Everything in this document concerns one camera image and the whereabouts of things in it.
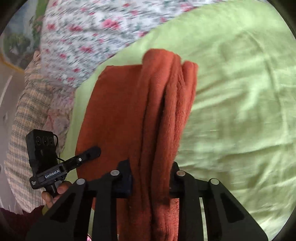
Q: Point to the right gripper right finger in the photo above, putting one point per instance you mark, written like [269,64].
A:
[183,186]

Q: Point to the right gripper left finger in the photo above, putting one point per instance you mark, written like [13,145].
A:
[114,185]

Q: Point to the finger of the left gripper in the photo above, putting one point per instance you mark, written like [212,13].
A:
[77,161]

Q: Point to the orange knit sweater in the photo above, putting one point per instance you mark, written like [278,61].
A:
[138,113]

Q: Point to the person left hand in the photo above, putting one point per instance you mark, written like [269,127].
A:
[50,200]

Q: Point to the pastel floral pillow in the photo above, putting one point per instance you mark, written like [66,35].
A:
[60,114]

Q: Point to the plaid checked blanket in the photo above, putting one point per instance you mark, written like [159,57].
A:
[31,114]

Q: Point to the light green bed sheet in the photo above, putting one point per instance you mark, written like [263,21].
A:
[241,129]

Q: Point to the dark red knit garment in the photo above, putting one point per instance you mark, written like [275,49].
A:
[15,226]

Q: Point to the framed landscape painting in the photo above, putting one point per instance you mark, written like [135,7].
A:
[22,34]

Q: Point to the floral patterned bedspread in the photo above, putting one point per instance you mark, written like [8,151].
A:
[78,36]

